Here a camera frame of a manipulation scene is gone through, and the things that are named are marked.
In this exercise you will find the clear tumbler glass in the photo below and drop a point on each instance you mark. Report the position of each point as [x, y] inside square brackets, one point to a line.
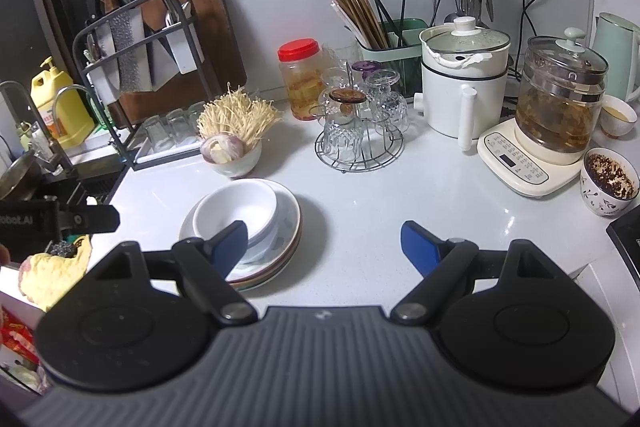
[177, 124]
[155, 132]
[196, 117]

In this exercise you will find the red-lidded plastic jar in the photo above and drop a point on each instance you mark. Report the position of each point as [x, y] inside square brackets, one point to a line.
[300, 82]

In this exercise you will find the steel pot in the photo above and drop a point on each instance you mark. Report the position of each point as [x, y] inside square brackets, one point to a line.
[17, 177]

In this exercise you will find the white electric cooking pot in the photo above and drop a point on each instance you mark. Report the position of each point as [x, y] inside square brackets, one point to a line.
[450, 97]

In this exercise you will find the yellow detergent bottle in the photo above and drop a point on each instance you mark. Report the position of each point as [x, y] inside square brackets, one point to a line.
[55, 102]

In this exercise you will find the white bowl with vegetables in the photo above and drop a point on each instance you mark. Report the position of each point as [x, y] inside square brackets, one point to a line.
[240, 167]

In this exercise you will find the small white tea cup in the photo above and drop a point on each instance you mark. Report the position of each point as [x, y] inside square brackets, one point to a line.
[617, 119]

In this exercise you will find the chrome slim faucet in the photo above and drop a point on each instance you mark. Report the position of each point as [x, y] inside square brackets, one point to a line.
[70, 89]

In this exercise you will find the black induction cooker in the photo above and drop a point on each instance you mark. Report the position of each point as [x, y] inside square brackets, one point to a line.
[627, 242]

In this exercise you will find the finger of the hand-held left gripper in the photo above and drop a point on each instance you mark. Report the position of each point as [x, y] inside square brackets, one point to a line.
[92, 219]

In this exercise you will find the steel wool scrubber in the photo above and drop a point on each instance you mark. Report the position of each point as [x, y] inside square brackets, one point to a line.
[65, 250]

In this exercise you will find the red printed packaging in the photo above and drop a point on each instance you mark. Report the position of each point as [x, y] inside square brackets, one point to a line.
[17, 342]

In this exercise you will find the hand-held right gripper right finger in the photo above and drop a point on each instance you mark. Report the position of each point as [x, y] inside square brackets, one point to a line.
[420, 249]

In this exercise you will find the black metal knife rack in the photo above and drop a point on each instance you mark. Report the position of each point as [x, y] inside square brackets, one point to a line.
[82, 57]

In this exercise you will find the hammered steel cleaver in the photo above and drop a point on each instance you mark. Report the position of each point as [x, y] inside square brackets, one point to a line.
[129, 52]

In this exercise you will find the white glass tray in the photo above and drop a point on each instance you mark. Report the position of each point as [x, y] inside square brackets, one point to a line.
[170, 152]

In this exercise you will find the brown round coaster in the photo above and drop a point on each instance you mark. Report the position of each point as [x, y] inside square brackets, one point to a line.
[348, 97]

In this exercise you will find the yellow dish cloth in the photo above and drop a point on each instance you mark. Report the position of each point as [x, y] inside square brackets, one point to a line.
[50, 279]

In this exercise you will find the crystal drinking glass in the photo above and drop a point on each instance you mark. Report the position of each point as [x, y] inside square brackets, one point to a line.
[334, 79]
[392, 104]
[342, 134]

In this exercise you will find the green chopstick holder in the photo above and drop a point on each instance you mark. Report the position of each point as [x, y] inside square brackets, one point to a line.
[410, 34]

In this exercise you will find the grey kitchen faucet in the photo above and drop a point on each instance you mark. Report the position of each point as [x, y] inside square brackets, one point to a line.
[15, 89]

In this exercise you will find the glass health kettle cream base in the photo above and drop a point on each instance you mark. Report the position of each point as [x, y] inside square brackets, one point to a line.
[555, 107]

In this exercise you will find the bundle of wooden chopsticks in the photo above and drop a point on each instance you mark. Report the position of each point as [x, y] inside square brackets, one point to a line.
[360, 14]

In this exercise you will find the enoki mushroom bunch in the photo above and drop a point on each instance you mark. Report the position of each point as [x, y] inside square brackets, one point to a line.
[237, 112]

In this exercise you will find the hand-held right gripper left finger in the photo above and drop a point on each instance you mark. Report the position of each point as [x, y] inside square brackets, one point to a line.
[230, 252]

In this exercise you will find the white ceramic bowl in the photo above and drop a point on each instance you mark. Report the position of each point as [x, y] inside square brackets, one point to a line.
[235, 207]

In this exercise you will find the garlic bulb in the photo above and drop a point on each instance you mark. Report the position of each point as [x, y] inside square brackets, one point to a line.
[220, 148]

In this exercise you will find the leaf-patterned cup with spices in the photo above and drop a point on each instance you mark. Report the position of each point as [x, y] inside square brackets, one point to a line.
[607, 197]

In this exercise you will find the mint green electric kettle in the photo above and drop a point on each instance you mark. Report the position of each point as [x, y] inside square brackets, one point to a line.
[612, 57]

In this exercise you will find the purple round coaster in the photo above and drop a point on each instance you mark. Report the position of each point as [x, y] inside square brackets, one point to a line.
[366, 68]

